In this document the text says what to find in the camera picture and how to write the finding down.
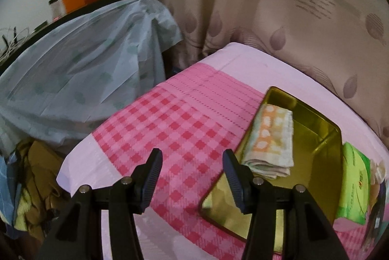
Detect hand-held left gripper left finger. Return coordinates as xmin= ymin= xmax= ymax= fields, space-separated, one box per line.
xmin=35 ymin=148 xmax=164 ymax=260

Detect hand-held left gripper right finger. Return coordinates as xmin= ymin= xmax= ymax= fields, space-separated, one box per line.
xmin=223 ymin=150 xmax=350 ymax=260

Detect gold metal tin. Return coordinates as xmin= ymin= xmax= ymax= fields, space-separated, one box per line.
xmin=199 ymin=86 xmax=341 ymax=254

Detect orange green checkered folded towel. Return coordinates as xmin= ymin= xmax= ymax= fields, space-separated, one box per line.
xmin=241 ymin=104 xmax=295 ymax=180

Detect pink checkered blanket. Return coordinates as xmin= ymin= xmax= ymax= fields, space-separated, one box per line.
xmin=56 ymin=42 xmax=389 ymax=260

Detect yellow brown cloth pile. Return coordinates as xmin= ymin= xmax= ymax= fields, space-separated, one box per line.
xmin=15 ymin=140 xmax=72 ymax=245

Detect green tissue pack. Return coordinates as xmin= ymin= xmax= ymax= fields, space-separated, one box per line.
xmin=334 ymin=142 xmax=373 ymax=225

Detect light blue cover cloth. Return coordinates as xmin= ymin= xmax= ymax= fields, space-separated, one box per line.
xmin=0 ymin=0 xmax=184 ymax=154

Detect cream fluffy cloth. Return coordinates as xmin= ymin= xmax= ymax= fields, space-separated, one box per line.
xmin=369 ymin=158 xmax=388 ymax=188

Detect dark brown pouch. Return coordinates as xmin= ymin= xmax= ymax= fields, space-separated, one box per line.
xmin=366 ymin=184 xmax=389 ymax=234

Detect beige leaf print curtain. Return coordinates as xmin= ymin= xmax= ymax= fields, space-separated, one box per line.
xmin=158 ymin=0 xmax=389 ymax=139

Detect orange box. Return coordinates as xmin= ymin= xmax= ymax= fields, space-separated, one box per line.
xmin=62 ymin=0 xmax=86 ymax=14

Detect clear jar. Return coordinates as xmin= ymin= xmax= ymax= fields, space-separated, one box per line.
xmin=48 ymin=0 xmax=61 ymax=20

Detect tangled cables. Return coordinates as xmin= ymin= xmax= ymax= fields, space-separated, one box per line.
xmin=0 ymin=26 xmax=31 ymax=63

